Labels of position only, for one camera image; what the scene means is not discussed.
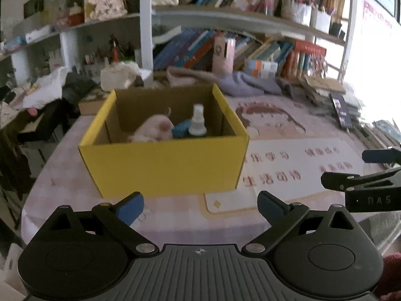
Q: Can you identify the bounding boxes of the stack of notebooks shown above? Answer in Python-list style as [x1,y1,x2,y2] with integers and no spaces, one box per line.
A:
[301,75,401,151]

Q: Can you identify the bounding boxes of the black smartphone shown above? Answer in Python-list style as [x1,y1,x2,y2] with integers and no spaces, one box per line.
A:
[330,93,354,130]

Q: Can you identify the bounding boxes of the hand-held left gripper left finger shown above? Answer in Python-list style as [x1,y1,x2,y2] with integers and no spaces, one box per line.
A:
[42,191,159,256]

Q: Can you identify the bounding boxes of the row of leaning books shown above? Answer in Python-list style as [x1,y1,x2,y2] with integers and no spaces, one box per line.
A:
[153,28,295,72]

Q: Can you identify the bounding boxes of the grey cloth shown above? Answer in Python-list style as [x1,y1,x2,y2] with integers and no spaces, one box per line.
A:
[216,70,295,98]

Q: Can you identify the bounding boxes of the red boxed book set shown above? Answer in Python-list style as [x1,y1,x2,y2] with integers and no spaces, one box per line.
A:
[282,40,328,77]

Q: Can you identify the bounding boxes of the pink pig plush toy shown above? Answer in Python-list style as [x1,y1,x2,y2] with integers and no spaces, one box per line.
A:
[127,108,174,142]

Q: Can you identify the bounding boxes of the pink checked printed tablecloth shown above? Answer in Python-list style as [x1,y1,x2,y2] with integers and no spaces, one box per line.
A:
[20,94,401,251]

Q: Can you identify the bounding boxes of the clear pen holder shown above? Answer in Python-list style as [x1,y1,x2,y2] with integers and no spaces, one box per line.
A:
[291,0,312,27]

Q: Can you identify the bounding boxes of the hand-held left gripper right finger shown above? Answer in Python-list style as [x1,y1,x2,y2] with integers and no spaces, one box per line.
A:
[245,191,361,255]

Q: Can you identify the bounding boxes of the small white spray bottle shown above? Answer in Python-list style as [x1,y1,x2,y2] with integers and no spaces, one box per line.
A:
[188,103,208,137]

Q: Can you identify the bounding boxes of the dark green garment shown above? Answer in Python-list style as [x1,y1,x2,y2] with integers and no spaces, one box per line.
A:
[63,72,101,101]

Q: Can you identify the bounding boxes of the white pen holder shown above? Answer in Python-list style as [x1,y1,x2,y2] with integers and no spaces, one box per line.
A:
[313,8,332,35]

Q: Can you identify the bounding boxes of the wall poster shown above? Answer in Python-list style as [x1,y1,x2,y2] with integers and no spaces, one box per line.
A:
[362,0,401,38]

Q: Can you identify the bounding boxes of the white and orange small boxes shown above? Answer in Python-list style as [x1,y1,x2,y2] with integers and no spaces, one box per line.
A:
[244,58,279,77]

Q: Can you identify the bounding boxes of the pale pink cloth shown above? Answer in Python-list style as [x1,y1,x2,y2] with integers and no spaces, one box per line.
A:
[166,66,220,87]

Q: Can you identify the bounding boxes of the white shirt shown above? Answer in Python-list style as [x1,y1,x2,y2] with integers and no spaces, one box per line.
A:
[23,67,71,107]

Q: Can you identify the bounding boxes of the desk pen organizer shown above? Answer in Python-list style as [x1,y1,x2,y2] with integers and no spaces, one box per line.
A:
[83,36,141,69]

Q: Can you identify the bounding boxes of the white bookshelf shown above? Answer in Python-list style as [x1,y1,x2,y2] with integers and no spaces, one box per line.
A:
[0,0,361,82]

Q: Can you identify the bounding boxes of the person's red fleece clothing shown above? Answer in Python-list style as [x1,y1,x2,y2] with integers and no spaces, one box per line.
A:
[374,251,401,301]

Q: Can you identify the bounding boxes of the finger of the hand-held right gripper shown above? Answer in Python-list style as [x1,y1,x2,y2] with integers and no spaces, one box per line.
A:
[362,147,401,165]
[321,169,401,193]

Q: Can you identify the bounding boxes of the pink cylinder holder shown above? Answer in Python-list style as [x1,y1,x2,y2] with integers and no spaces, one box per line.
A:
[212,35,236,74]

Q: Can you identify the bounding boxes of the yellow cardboard box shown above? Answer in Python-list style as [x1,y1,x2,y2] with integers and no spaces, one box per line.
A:
[78,83,250,199]

